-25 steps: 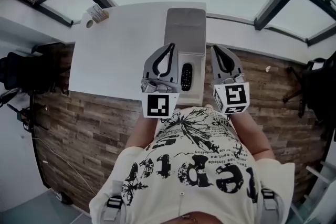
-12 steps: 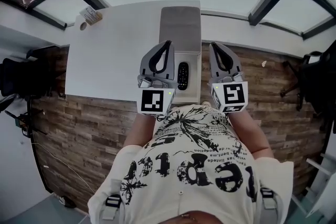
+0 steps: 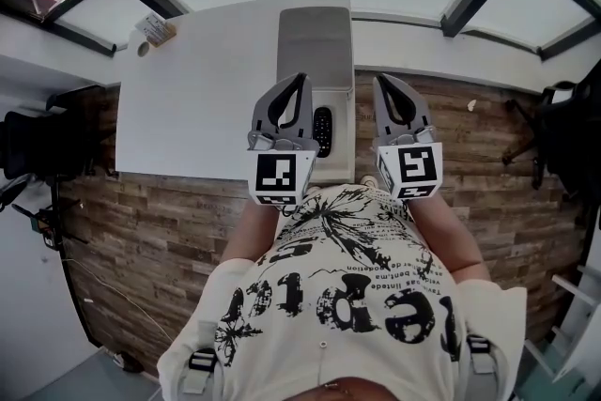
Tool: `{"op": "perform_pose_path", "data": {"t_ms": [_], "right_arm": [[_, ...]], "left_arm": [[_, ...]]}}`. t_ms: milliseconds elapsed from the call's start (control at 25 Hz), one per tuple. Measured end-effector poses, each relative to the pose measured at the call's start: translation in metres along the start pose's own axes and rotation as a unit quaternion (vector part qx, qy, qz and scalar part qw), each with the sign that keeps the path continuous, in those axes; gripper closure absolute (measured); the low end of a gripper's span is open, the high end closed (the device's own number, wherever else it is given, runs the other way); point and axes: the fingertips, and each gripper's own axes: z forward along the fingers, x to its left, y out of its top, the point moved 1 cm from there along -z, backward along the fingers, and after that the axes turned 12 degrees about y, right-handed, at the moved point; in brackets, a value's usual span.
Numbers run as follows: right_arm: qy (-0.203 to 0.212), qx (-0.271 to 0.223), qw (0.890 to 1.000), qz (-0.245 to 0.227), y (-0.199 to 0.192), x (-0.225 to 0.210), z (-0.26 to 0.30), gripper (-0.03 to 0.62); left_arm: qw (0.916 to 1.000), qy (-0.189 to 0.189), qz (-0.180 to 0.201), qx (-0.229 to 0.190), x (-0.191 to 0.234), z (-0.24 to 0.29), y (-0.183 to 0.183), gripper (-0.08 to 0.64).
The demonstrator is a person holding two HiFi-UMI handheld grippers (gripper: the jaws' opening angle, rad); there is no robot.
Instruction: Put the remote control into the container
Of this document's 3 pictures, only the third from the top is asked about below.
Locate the thin white cable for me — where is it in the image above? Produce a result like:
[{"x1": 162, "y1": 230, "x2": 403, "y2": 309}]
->
[{"x1": 65, "y1": 255, "x2": 176, "y2": 345}]

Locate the white shelf rack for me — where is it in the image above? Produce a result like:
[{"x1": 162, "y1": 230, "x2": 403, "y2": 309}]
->
[{"x1": 524, "y1": 265, "x2": 601, "y2": 387}]

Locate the black office chair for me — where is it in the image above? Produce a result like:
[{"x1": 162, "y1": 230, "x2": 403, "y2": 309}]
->
[
  {"x1": 501, "y1": 59, "x2": 601, "y2": 215},
  {"x1": 0, "y1": 84, "x2": 112, "y2": 185}
]

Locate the person's left forearm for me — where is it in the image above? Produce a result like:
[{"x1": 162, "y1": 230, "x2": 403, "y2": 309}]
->
[{"x1": 219, "y1": 200, "x2": 284, "y2": 265}]

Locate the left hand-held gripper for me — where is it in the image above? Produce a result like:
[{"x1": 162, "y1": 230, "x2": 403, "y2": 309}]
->
[{"x1": 246, "y1": 72, "x2": 318, "y2": 208}]

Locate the white rectangular tray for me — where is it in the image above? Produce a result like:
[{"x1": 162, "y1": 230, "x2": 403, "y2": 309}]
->
[{"x1": 307, "y1": 88, "x2": 355, "y2": 185}]

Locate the person's printed white shirt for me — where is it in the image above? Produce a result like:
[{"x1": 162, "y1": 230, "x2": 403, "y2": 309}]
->
[{"x1": 156, "y1": 184, "x2": 528, "y2": 401}]

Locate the gray strap buckle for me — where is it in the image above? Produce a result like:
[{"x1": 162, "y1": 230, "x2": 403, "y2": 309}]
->
[
  {"x1": 181, "y1": 346, "x2": 218, "y2": 394},
  {"x1": 466, "y1": 332, "x2": 495, "y2": 376}
]

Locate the person's right forearm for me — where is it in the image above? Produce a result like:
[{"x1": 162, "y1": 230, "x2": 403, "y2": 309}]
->
[{"x1": 407, "y1": 193, "x2": 493, "y2": 284}]

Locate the black tripod stand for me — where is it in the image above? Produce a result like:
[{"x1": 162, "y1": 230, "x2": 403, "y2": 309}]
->
[{"x1": 11, "y1": 176, "x2": 91, "y2": 260}]

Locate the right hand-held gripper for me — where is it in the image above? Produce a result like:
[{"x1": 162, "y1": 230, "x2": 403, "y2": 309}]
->
[{"x1": 372, "y1": 72, "x2": 444, "y2": 201}]

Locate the gray fabric container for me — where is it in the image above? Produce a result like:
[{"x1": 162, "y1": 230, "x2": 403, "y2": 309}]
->
[{"x1": 275, "y1": 6, "x2": 355, "y2": 94}]

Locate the black remote control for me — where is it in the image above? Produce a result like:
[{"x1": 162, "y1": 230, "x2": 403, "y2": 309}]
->
[{"x1": 313, "y1": 106, "x2": 336, "y2": 159}]

